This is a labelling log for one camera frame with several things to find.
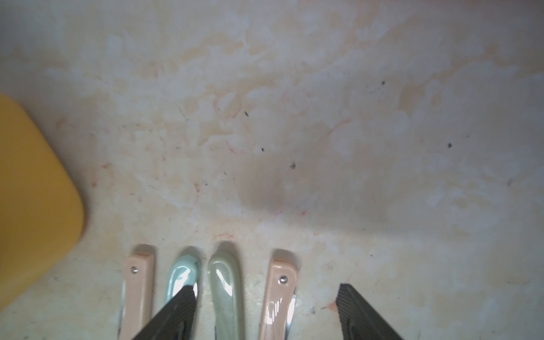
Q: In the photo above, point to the yellow plastic storage box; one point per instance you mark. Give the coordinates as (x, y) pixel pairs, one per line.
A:
(42, 213)

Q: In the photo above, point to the pink folding fruit knife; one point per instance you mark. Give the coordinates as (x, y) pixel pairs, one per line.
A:
(136, 295)

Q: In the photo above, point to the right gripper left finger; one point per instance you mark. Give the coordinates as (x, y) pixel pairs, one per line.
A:
(175, 320)

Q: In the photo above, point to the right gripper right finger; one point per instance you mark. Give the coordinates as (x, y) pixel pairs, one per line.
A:
(358, 319)

